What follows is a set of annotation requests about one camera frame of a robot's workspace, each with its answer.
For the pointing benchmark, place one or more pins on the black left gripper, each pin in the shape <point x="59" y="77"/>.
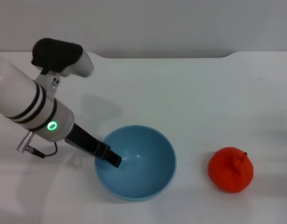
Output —
<point x="85" y="141"/>

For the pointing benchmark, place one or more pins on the blue bowl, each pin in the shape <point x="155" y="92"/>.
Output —
<point x="143" y="177"/>

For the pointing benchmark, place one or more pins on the orange fruit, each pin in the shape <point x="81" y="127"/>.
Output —
<point x="229" y="172"/>

